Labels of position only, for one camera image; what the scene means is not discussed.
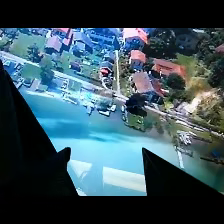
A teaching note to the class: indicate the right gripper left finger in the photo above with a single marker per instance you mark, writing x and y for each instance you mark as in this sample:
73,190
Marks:
61,178

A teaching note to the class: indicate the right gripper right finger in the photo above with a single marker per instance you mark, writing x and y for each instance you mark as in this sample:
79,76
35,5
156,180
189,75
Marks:
163,181

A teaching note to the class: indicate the black garment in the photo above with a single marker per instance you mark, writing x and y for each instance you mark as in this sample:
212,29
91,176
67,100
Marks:
18,143

